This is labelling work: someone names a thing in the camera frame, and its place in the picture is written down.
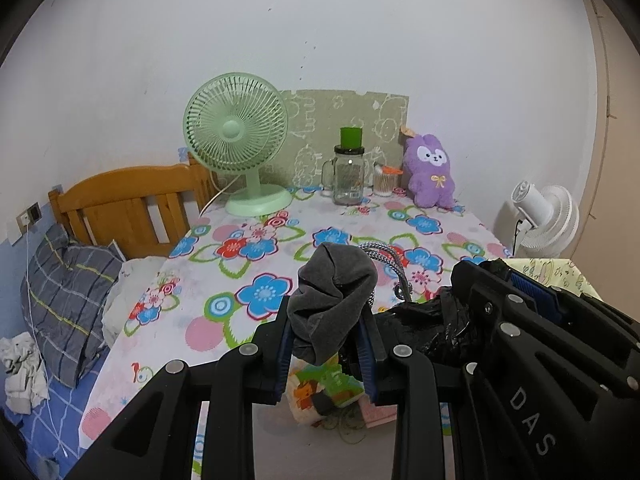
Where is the crumpled white cloth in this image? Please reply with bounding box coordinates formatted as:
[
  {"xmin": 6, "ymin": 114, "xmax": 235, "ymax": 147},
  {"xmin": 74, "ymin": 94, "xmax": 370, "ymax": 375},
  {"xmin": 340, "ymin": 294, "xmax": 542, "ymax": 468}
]
[{"xmin": 1, "ymin": 332, "xmax": 49, "ymax": 415}]

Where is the grey plaid pillow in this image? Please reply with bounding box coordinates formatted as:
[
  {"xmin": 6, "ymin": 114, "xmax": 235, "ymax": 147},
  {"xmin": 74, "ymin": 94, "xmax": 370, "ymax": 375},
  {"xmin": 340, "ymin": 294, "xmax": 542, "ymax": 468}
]
[{"xmin": 21, "ymin": 223, "xmax": 122, "ymax": 388}]

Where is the white blanket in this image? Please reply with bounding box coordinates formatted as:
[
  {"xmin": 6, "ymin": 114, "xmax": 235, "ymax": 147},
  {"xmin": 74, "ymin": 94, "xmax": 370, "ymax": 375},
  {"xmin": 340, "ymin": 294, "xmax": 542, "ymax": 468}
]
[{"xmin": 102, "ymin": 256, "xmax": 166, "ymax": 348}]

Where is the purple plush bunny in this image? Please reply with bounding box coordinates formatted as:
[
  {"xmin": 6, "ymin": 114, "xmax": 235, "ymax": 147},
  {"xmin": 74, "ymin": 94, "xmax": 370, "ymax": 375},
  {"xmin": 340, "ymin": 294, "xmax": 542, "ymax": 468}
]
[{"xmin": 404, "ymin": 134, "xmax": 456, "ymax": 209}]

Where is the grey sock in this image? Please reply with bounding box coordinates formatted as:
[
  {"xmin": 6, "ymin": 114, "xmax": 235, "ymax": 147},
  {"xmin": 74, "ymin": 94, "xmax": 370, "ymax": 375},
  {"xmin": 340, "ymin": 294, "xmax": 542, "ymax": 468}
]
[{"xmin": 286, "ymin": 243, "xmax": 378, "ymax": 365}]

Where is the green patterned wall board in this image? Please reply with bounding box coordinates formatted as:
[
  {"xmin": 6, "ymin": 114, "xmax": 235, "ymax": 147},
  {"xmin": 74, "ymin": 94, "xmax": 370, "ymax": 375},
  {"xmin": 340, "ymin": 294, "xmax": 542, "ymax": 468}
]
[{"xmin": 260, "ymin": 90, "xmax": 409, "ymax": 188}]

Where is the wall power socket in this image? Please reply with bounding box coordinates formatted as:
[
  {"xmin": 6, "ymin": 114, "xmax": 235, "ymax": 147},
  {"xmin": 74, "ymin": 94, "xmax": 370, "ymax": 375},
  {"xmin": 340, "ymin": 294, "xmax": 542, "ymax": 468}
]
[{"xmin": 16, "ymin": 203, "xmax": 42, "ymax": 234}]

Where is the floral tablecloth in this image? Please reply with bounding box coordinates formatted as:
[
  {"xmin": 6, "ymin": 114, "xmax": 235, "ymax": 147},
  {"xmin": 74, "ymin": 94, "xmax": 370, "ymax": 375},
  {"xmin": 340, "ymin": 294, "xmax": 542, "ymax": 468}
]
[{"xmin": 77, "ymin": 185, "xmax": 514, "ymax": 480}]

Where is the green orange snack packet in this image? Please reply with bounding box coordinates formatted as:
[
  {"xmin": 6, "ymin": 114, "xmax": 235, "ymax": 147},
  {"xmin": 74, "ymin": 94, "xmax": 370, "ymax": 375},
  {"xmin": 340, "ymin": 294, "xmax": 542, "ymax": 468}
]
[{"xmin": 285, "ymin": 354, "xmax": 364, "ymax": 425}]

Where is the black plastic bag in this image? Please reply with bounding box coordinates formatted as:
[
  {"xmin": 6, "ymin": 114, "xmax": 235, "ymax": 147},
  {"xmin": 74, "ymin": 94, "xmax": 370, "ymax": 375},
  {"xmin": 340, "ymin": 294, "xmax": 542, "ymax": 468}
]
[{"xmin": 374, "ymin": 287, "xmax": 471, "ymax": 360}]

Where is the braided grey cord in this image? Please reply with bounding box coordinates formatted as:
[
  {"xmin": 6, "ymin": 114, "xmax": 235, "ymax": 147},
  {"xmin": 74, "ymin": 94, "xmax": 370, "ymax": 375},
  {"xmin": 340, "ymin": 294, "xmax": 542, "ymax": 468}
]
[{"xmin": 358, "ymin": 240, "xmax": 414, "ymax": 306}]

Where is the green desk fan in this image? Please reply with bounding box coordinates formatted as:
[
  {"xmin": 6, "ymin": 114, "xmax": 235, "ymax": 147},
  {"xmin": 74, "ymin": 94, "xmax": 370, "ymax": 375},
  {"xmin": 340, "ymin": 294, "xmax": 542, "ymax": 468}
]
[{"xmin": 183, "ymin": 73, "xmax": 292, "ymax": 217}]

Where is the pink paper note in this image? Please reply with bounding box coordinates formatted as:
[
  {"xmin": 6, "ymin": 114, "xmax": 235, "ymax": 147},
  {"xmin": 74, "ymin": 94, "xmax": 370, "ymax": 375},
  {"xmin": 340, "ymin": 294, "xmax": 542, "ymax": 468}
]
[{"xmin": 358, "ymin": 396, "xmax": 397, "ymax": 428}]

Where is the yellow cartoon storage box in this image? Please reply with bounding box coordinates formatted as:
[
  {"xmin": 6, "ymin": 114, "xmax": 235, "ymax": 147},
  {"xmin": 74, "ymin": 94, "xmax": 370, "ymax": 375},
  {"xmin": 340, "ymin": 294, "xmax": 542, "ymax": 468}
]
[{"xmin": 506, "ymin": 258, "xmax": 600, "ymax": 299}]

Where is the glass mason jar mug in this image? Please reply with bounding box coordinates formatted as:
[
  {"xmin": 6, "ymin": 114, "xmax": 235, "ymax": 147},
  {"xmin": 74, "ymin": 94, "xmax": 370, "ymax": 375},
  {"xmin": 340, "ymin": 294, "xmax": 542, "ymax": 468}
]
[{"xmin": 321, "ymin": 145, "xmax": 364, "ymax": 206}]

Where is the green cup on jar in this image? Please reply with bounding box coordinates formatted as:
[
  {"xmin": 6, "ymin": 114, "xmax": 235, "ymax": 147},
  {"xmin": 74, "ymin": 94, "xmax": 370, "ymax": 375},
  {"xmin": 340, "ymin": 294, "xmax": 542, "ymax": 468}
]
[{"xmin": 340, "ymin": 127, "xmax": 362, "ymax": 150}]

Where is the beige door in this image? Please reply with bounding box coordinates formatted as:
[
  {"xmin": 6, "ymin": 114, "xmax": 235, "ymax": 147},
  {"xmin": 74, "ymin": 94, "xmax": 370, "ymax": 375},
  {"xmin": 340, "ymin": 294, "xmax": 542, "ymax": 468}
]
[{"xmin": 568, "ymin": 0, "xmax": 639, "ymax": 320}]

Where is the white floor fan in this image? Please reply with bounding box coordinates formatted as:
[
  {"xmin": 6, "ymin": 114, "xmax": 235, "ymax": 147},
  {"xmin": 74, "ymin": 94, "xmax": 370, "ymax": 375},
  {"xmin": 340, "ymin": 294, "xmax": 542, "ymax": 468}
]
[{"xmin": 511, "ymin": 180, "xmax": 579, "ymax": 258}]

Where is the cotton swab jar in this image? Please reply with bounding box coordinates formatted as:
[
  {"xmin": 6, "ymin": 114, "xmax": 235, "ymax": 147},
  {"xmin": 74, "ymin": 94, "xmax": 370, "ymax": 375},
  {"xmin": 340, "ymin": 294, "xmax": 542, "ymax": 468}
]
[{"xmin": 372, "ymin": 162, "xmax": 404, "ymax": 196}]

